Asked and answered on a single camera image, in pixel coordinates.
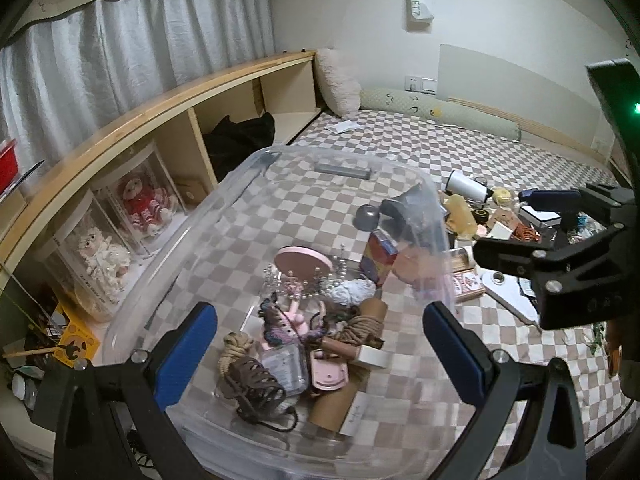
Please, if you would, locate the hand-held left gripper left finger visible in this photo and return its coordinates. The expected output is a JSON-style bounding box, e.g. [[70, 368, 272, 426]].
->
[[52, 301, 219, 480]]

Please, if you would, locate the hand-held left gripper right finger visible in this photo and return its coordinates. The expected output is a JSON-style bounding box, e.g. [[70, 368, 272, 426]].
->
[[422, 301, 587, 480]]

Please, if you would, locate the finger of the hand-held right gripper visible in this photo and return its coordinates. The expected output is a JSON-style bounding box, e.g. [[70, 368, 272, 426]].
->
[[471, 222, 631, 293], [519, 182, 632, 223]]

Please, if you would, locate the red playing card box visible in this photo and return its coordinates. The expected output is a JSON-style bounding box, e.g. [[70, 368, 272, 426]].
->
[[450, 270, 487, 304]]

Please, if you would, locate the clear plastic storage bin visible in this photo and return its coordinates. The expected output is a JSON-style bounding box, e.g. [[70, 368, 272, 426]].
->
[[99, 145, 480, 480]]

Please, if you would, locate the white board with hole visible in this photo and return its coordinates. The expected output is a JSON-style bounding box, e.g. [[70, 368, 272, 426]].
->
[[482, 267, 544, 331]]

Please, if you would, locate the yellow translucent bottle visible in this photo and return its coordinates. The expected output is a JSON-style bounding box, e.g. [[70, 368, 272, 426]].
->
[[445, 195, 479, 239]]

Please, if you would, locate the white tumbler cup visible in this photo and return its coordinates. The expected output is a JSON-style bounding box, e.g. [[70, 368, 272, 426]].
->
[[445, 170, 491, 202]]

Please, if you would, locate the brown round pad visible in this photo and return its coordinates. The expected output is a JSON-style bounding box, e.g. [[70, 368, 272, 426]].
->
[[395, 245, 444, 287]]

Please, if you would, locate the purple black hair clip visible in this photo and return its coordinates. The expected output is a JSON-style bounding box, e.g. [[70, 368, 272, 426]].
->
[[257, 297, 301, 346]]

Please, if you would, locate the small clear plastic box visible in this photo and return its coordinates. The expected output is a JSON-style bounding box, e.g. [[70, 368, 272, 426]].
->
[[260, 347, 309, 394]]

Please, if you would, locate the pink bunny trinket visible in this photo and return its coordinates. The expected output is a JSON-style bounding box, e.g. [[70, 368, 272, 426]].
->
[[285, 295, 314, 346]]

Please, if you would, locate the white knit scrunchie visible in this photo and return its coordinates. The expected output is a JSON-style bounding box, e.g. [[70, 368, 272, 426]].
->
[[327, 277, 377, 306]]

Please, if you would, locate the blue card box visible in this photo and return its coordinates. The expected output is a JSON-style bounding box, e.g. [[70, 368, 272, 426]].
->
[[361, 230, 400, 288]]

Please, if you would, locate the pink plastic holder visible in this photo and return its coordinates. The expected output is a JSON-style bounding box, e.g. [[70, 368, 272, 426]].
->
[[310, 350, 350, 394]]

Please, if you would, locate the white dress doll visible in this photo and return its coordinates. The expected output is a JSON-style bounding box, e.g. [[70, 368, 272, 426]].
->
[[75, 227, 132, 293]]

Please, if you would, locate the kraft paper tube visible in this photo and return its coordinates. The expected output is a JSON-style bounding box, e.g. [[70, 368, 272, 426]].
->
[[307, 297, 390, 434]]

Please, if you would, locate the green bolster pillow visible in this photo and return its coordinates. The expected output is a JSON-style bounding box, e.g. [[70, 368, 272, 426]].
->
[[360, 87, 522, 142]]

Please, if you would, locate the grey dome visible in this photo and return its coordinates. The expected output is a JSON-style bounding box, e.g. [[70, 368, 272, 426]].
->
[[352, 204, 382, 232]]

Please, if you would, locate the pink round mirror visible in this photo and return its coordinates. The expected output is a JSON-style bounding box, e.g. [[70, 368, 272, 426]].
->
[[274, 246, 335, 281]]

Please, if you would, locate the red dress doll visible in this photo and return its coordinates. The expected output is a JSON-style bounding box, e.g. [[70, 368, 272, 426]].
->
[[117, 174, 176, 236]]

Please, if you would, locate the small cardboard box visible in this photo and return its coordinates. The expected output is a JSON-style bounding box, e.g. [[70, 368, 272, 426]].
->
[[172, 175, 214, 209]]

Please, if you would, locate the clear doll display case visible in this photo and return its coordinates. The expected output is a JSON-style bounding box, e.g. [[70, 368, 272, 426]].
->
[[40, 190, 136, 323], [92, 142, 189, 261]]

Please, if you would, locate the black bag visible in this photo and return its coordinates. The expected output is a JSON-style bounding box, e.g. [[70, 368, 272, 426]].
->
[[202, 112, 277, 188]]

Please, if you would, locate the white fluffy pillow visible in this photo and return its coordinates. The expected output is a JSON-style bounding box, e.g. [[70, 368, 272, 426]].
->
[[314, 49, 362, 115]]

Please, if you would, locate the wooden shelf unit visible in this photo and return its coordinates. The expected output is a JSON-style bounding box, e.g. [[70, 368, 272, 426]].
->
[[0, 50, 327, 286]]

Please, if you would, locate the grey curtain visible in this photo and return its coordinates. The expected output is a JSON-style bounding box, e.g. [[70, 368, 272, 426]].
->
[[0, 0, 277, 171]]

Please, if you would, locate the tan rope bundle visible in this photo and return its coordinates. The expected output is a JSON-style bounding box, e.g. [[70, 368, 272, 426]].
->
[[217, 331, 259, 376]]

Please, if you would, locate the wooden bed rail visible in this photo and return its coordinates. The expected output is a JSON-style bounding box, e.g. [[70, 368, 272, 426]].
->
[[447, 97, 615, 165]]

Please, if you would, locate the brown rope bundle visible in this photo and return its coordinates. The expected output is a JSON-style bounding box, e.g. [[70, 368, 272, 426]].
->
[[340, 310, 386, 349]]

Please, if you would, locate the black cable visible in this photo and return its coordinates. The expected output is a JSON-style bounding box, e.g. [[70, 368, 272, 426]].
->
[[235, 395, 299, 434]]

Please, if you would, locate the white wall switch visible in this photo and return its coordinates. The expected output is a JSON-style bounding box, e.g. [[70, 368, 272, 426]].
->
[[404, 75, 439, 95]]

